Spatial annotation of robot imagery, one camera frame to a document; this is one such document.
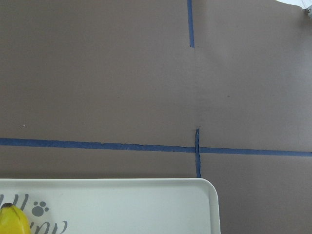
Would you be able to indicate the white rectangular bear plate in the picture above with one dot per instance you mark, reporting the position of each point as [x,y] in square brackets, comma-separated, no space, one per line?
[115,206]

